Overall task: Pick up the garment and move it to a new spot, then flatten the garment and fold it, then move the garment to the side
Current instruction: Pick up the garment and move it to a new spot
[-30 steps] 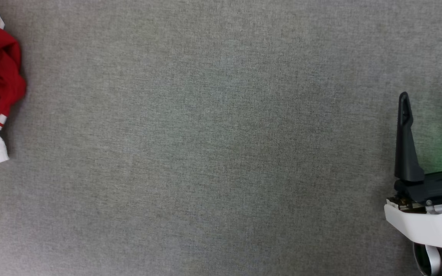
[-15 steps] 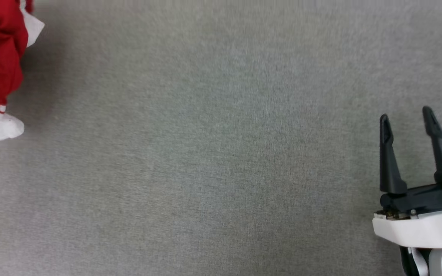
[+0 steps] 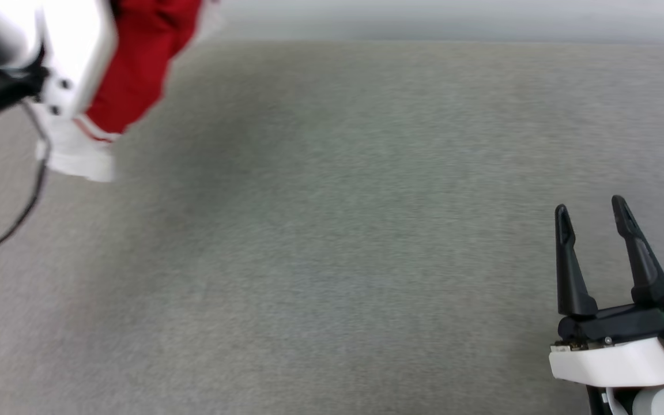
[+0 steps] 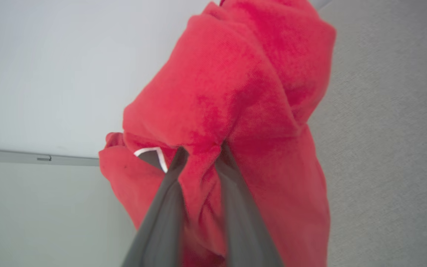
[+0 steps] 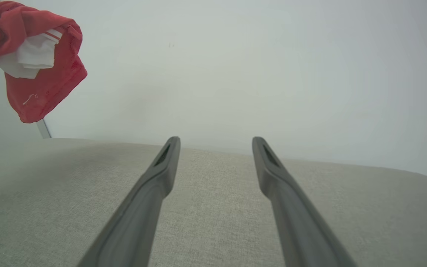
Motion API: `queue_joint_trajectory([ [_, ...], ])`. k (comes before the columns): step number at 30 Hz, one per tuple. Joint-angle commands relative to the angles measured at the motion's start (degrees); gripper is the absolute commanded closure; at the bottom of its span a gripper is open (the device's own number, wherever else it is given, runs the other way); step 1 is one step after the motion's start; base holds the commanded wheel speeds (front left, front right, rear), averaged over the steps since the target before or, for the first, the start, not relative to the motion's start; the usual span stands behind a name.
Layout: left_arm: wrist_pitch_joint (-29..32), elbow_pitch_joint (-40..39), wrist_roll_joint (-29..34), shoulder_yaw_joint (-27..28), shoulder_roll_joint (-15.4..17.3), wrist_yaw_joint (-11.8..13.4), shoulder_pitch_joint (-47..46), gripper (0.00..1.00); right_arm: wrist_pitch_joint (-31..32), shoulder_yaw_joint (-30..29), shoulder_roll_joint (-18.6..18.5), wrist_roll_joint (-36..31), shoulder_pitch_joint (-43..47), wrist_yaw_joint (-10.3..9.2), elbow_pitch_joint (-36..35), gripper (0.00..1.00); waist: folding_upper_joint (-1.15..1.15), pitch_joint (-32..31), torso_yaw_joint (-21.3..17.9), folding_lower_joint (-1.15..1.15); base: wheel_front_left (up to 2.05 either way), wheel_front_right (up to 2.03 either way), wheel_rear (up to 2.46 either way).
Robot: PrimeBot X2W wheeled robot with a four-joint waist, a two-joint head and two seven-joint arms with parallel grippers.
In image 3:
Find red and white garment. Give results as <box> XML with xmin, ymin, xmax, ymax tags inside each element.
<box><xmin>35</xmin><ymin>0</ymin><xmax>223</xmax><ymax>183</ymax></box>

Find thin black cable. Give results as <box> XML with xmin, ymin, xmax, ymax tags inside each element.
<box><xmin>0</xmin><ymin>101</ymin><xmax>52</xmax><ymax>281</ymax></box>

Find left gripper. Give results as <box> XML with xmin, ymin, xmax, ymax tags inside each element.
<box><xmin>38</xmin><ymin>0</ymin><xmax>117</xmax><ymax>119</ymax></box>

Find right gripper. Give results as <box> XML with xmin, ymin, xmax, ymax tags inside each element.
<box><xmin>549</xmin><ymin>195</ymin><xmax>664</xmax><ymax>398</ymax></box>

